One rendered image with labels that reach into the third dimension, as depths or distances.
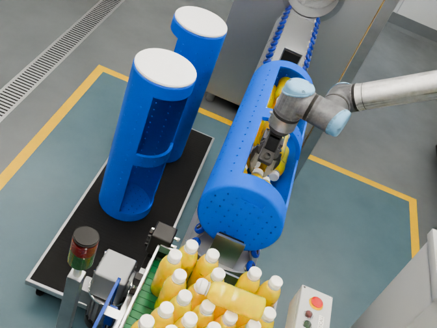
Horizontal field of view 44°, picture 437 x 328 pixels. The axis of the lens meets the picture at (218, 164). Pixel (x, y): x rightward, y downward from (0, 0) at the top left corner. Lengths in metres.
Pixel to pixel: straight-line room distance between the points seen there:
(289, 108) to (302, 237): 1.86
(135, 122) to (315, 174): 1.83
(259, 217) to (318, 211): 1.96
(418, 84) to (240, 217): 0.67
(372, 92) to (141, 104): 1.05
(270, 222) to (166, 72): 0.92
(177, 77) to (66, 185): 1.13
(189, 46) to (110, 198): 0.86
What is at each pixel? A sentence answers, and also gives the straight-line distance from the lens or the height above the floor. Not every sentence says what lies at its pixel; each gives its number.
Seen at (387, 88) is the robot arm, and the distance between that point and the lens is 1.75.
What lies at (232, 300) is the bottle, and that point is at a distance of 1.51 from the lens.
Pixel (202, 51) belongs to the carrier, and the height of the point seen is 0.94.
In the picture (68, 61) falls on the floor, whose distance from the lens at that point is 4.14.
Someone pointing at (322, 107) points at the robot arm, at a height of 1.50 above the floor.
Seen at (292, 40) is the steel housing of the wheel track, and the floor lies 0.93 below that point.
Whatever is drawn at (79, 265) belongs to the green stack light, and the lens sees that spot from 1.41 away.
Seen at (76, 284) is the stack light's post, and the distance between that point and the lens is 1.49.
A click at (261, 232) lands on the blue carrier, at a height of 1.08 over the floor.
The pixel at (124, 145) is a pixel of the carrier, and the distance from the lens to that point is 2.56.
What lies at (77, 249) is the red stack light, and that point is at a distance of 1.36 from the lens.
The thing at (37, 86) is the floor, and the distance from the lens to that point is 3.85.
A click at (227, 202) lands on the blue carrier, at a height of 1.14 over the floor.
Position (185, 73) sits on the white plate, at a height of 1.04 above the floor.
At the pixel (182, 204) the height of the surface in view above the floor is 0.15.
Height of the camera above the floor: 2.32
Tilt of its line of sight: 40 degrees down
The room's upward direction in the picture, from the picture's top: 24 degrees clockwise
